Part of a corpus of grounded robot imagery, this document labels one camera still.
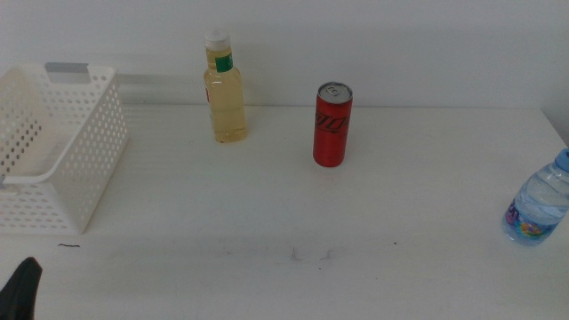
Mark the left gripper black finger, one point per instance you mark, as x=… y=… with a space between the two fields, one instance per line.
x=20 y=293

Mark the yellow liquid bottle white cap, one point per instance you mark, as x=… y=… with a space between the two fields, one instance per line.
x=226 y=106

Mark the red soda can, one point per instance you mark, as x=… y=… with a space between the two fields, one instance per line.
x=331 y=142

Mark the white perforated plastic basket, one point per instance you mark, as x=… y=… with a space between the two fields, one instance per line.
x=95 y=146

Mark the clear water bottle blue cap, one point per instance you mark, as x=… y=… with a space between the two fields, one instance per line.
x=540 y=204

